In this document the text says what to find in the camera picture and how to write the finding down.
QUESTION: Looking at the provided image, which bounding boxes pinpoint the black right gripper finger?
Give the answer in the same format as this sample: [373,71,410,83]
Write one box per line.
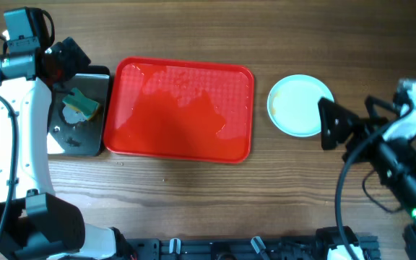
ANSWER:
[365,95,400,123]
[318,97,360,150]

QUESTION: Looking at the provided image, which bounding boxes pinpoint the green scrubbing sponge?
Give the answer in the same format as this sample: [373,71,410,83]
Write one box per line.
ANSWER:
[62,88,101,121]

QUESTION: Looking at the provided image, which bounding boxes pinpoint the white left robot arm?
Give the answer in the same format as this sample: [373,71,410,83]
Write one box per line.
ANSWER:
[0,7,137,259]

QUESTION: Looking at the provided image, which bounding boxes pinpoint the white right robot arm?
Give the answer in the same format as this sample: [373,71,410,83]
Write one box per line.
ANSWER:
[318,94,416,259]

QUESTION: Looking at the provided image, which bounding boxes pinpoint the red plastic tray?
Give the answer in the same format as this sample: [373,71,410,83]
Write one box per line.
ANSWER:
[103,57,255,164]

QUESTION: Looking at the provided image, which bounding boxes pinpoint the black water basin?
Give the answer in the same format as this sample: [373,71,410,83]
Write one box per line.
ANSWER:
[47,66,112,156]

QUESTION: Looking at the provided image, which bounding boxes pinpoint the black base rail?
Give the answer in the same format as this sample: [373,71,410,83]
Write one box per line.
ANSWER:
[124,235,381,260]

